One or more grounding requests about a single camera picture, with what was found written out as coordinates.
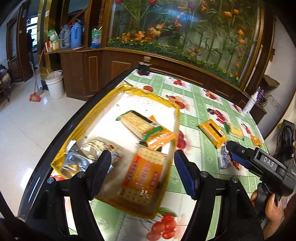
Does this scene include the small blue white candy packet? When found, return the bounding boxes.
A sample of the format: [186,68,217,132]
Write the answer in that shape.
[218,145,232,169]

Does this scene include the silver foil snack bag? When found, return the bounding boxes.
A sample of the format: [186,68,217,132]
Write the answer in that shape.
[61,140,95,176]

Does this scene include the long orange cracker pack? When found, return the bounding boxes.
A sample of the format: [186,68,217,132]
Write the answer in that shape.
[108,143,168,209]

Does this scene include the green-ended cracker pack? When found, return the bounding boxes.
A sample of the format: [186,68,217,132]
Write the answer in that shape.
[116,110,163,141]

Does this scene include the person's right hand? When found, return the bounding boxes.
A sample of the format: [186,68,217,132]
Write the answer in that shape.
[263,194,285,240]

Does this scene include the yellow biscuit pack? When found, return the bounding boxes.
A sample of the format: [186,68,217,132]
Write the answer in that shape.
[198,119,227,149]

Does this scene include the green fruit-print tablecloth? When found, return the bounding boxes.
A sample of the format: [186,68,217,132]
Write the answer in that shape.
[49,69,270,241]

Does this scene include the white spray bottle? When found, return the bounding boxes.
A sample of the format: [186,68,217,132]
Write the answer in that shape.
[242,91,258,115]

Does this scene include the white patterned snack packet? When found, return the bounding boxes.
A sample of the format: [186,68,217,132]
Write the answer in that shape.
[80,137,123,164]

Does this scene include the purple bottles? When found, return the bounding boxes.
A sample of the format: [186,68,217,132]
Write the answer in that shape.
[256,86,264,103]

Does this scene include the small orange snack packet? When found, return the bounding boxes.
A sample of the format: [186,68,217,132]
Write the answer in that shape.
[144,115,176,146]

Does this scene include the dark green snack packet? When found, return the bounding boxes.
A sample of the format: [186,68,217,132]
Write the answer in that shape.
[139,141,162,152]

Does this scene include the yellow cardboard tray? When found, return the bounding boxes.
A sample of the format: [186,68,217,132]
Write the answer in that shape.
[51,84,180,219]

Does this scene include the wooden cabinet with flower display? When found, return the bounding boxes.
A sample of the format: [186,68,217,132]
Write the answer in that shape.
[38,1,275,108]

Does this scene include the red broom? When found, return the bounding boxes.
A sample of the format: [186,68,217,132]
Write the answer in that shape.
[29,50,44,102]

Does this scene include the white plastic bucket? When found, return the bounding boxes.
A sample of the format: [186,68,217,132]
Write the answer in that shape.
[45,70,65,99]

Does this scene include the grey thermos jug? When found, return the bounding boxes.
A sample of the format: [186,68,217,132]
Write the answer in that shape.
[59,24,71,50]

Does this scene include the blue green packet on shelf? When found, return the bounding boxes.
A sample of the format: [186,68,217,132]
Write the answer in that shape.
[91,27,102,48]

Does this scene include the green white bag on shelf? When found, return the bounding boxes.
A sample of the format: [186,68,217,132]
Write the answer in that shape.
[47,29,59,43]

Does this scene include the blue thermos jug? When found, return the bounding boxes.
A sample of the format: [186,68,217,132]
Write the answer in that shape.
[70,22,82,49]

